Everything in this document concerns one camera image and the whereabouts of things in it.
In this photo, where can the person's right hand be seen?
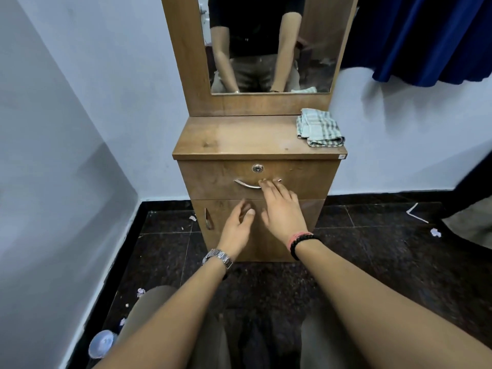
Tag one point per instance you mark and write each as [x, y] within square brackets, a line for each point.
[282, 217]

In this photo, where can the person's left hand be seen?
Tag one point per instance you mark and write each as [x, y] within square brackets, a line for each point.
[232, 234]

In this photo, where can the person's right little finger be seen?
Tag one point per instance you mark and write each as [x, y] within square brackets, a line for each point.
[294, 199]

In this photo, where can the person's right thumb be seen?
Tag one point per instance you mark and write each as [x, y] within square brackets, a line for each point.
[265, 218]

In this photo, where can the person's left thumb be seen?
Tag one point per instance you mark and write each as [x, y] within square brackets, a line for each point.
[249, 219]

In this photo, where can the person's right middle finger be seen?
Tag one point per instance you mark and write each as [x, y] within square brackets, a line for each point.
[276, 189]

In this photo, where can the person's left forearm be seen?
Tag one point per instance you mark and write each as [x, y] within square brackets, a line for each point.
[180, 315]

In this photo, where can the person's right forearm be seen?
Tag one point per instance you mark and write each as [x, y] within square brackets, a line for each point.
[376, 303]

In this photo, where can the wooden drawer front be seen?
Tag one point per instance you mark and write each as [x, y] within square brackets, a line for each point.
[307, 179]

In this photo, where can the round silver drawer lock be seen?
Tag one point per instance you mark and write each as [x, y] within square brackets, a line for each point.
[258, 168]

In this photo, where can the wooden cabinet door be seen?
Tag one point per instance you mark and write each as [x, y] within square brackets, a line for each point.
[219, 215]

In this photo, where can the pink wrist band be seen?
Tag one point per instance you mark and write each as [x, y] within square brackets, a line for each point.
[295, 238]

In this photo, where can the silver metal wristwatch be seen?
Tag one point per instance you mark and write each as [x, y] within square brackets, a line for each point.
[218, 257]

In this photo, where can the wooden dressing table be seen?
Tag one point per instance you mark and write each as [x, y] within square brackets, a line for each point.
[238, 138]

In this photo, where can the folded checked cloth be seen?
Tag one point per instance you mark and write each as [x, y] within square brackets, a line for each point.
[319, 127]

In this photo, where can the white paper strip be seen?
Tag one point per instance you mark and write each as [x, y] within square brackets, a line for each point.
[415, 215]

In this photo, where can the beige fabric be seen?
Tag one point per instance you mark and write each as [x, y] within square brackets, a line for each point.
[471, 222]

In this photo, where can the dark furniture edge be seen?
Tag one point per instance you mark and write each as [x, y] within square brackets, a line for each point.
[474, 184]

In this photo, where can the round clear plastic lid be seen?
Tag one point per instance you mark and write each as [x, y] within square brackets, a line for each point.
[102, 343]

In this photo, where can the dark blue curtain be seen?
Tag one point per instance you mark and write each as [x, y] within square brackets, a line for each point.
[422, 34]

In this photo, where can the rectangular wall mirror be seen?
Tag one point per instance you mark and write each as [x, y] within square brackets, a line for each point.
[265, 42]

